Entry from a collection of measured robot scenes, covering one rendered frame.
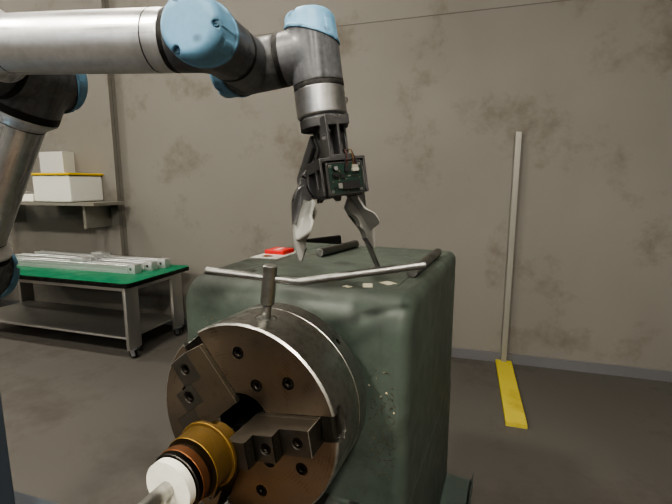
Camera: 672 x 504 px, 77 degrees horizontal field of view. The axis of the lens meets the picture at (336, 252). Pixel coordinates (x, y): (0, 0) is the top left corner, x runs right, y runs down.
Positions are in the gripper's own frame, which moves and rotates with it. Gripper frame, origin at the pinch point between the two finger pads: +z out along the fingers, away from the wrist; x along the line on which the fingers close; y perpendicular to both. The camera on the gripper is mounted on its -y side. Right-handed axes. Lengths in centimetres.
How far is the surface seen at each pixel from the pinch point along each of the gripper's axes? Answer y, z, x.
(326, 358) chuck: 3.4, 15.3, -5.1
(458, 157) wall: -212, -36, 197
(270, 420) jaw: 3.5, 21.9, -14.8
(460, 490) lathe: -38, 81, 44
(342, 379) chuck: 4.0, 18.9, -3.3
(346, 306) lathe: -5.4, 10.3, 2.7
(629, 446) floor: -90, 144, 194
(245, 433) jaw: 4.9, 22.0, -18.7
